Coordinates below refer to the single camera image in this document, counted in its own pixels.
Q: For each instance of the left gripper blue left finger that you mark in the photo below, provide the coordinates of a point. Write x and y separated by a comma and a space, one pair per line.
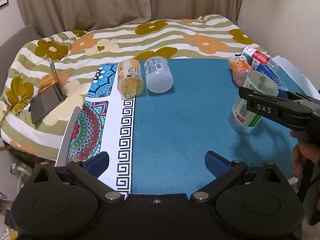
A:
87, 172

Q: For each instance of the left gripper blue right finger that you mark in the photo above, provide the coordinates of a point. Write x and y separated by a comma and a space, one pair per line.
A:
226, 173

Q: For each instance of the person's right hand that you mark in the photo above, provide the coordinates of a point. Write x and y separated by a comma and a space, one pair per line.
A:
303, 150

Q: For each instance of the red label clear bottle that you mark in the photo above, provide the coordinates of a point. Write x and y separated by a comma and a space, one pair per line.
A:
255, 58

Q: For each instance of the orange label plastic bottle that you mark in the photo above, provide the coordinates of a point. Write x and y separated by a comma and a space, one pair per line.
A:
240, 68

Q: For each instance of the teal patterned table cloth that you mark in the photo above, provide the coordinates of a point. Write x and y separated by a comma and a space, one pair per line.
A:
157, 142

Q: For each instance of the open grey laptop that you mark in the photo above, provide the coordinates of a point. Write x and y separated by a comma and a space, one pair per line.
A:
48, 99

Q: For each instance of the amber clear plastic jar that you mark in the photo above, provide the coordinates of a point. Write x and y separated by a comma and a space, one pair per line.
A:
130, 79

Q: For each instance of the floral striped duvet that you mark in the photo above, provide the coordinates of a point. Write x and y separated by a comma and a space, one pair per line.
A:
77, 56

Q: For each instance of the pale blue plastic bottle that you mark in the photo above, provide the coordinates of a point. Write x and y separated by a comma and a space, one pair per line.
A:
158, 76

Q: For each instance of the grey sofa backrest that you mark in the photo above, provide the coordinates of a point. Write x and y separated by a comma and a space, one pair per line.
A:
11, 47

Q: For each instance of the beige curtain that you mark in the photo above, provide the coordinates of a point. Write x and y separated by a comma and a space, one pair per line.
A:
49, 17

